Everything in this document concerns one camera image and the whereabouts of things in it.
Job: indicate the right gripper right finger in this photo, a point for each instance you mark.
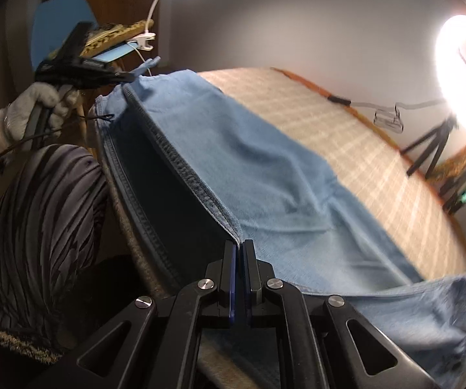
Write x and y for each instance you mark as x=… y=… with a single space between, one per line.
x=256 y=275

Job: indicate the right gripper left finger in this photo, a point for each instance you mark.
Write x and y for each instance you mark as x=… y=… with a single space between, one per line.
x=219 y=306

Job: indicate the light blue denim pants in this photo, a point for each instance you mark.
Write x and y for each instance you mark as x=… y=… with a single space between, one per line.
x=191 y=168

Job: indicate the dark striped sleeve forearm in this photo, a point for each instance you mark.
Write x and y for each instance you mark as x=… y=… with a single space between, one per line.
x=51 y=216

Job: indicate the left hand white glove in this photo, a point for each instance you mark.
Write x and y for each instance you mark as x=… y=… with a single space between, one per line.
x=15 y=117

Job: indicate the blue plastic chair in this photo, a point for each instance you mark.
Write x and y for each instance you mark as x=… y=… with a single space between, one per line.
x=52 y=24

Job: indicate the yellow patterned cloth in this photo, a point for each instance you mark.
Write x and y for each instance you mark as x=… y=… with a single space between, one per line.
x=97 y=41

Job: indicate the plaid beige bed sheet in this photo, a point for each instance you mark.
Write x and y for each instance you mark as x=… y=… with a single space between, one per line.
x=366 y=161

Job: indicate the metal binder clip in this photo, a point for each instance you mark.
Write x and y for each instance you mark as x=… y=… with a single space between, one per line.
x=388 y=118

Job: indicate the colourful folded fabric roll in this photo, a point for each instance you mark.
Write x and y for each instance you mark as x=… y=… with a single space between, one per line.
x=449 y=178

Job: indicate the black tripod stand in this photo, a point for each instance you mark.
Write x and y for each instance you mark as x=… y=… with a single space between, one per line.
x=437 y=137

